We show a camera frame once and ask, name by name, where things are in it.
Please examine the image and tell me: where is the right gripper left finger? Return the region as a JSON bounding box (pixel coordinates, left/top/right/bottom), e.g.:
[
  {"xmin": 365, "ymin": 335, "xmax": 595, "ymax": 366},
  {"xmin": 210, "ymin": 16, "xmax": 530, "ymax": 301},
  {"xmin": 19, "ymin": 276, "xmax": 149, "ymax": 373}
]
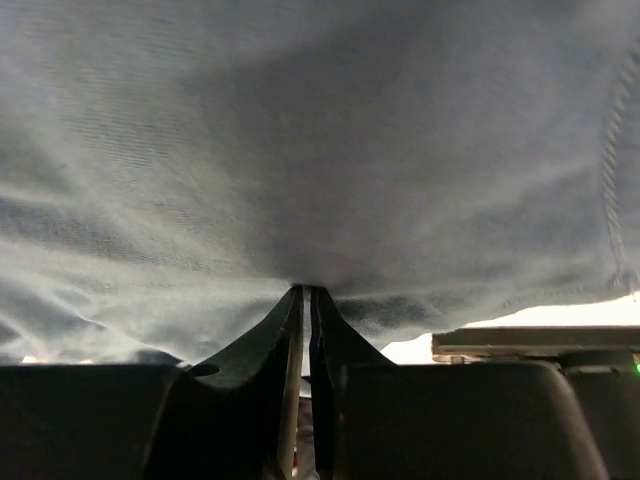
[{"xmin": 1, "ymin": 287, "xmax": 303, "ymax": 479}]

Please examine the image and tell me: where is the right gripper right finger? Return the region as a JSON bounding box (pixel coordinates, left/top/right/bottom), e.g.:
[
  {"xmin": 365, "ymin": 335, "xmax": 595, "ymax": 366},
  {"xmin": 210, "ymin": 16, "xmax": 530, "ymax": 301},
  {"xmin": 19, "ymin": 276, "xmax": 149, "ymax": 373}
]
[{"xmin": 310, "ymin": 288, "xmax": 608, "ymax": 479}]

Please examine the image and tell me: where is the teal blue t shirt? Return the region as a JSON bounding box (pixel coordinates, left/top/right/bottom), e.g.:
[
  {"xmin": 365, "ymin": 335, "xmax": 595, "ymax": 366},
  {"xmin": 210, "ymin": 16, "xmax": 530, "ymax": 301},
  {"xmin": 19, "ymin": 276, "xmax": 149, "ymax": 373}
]
[{"xmin": 1, "ymin": 1, "xmax": 639, "ymax": 363}]

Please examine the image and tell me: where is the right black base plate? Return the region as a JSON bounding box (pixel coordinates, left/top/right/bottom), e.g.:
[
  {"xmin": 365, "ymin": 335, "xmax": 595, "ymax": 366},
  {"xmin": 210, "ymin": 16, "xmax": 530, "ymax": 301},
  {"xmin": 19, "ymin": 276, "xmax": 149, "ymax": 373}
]
[{"xmin": 432, "ymin": 326, "xmax": 639, "ymax": 479}]

